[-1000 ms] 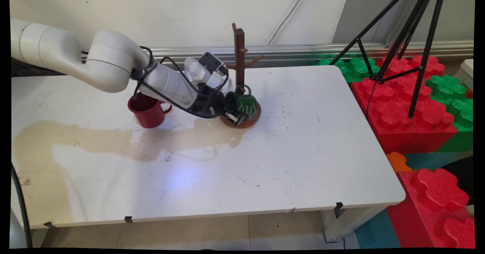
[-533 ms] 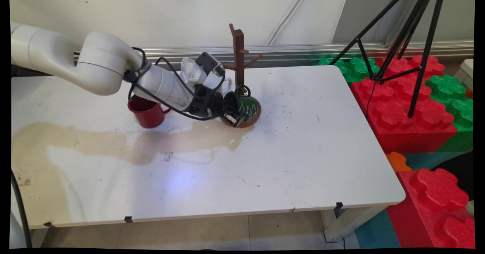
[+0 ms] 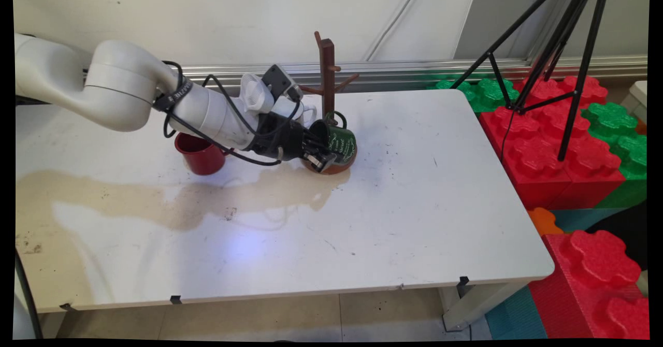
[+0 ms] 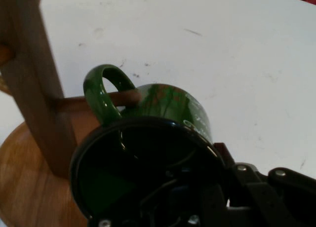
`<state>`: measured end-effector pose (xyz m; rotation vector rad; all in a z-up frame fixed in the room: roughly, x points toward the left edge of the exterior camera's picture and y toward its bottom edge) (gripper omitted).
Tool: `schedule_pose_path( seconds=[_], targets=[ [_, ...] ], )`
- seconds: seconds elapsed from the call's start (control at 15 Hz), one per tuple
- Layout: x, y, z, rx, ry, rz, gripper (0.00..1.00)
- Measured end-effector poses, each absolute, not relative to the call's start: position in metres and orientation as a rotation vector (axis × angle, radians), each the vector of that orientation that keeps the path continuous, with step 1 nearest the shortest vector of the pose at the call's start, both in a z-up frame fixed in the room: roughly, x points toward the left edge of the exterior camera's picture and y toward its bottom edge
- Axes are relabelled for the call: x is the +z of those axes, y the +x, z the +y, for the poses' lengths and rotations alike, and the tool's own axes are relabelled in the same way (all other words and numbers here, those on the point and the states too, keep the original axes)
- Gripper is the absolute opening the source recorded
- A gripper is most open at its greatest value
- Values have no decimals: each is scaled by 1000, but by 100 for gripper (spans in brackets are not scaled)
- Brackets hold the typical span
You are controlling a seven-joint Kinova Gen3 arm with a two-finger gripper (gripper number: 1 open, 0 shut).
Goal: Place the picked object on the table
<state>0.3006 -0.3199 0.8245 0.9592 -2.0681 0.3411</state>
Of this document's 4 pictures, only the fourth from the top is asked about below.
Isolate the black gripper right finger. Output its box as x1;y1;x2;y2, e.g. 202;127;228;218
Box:
213;142;316;227

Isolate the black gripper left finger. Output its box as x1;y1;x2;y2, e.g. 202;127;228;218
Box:
86;179;229;227

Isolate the green ceramic mug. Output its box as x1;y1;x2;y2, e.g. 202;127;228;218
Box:
69;64;229;227

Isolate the wooden mug tree stand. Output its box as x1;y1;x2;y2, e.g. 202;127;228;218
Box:
0;0;143;227

